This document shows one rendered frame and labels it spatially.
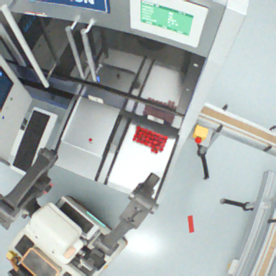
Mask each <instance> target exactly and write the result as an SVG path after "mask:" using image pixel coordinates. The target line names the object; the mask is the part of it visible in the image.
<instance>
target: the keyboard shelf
mask: <svg viewBox="0 0 276 276"><path fill-rule="evenodd" d="M33 110H35V111H38V112H42V113H44V114H47V115H50V119H49V121H48V124H47V127H46V129H45V131H44V133H43V135H42V139H41V141H40V144H39V147H38V149H37V151H36V155H35V156H34V161H33V163H32V164H34V163H35V160H36V158H37V153H38V152H39V150H40V148H43V147H46V146H47V143H48V140H49V138H50V136H51V134H52V130H53V128H54V125H55V123H56V121H57V120H58V116H57V115H55V114H53V113H51V112H49V111H46V110H43V109H39V108H37V107H34V108H33ZM33 110H32V111H33ZM23 134H24V131H23V130H19V132H18V134H17V138H16V139H15V143H14V144H13V147H12V149H11V153H10V154H11V155H14V157H15V156H16V153H17V149H18V147H19V144H20V142H21V140H22V137H23ZM12 164H13V163H12ZM12 164H11V169H12V170H14V171H16V172H17V173H20V174H22V175H24V174H26V173H25V172H23V171H22V170H20V169H19V168H17V167H15V166H13V165H12Z"/></svg>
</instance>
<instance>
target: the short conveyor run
mask: <svg viewBox="0 0 276 276"><path fill-rule="evenodd" d="M227 108H228V104H225V106H224V107H223V108H222V109H220V108H218V107H216V106H212V105H210V104H207V103H205V105H204V107H203V109H202V110H201V112H200V115H199V117H198V119H197V121H199V122H201V123H204V124H207V125H209V129H212V130H213V132H215V133H217V134H220V135H223V136H225V137H228V138H230V139H233V140H236V141H238V142H241V143H242V144H245V145H247V146H250V147H254V148H256V149H258V150H260V151H262V152H264V153H268V154H270V155H272V156H276V133H275V132H273V130H274V129H275V127H276V126H272V127H270V129H266V128H264V127H263V126H260V125H258V124H255V123H253V122H250V121H248V120H246V119H243V118H241V117H238V116H237V115H235V114H232V113H230V112H228V111H226V110H227Z"/></svg>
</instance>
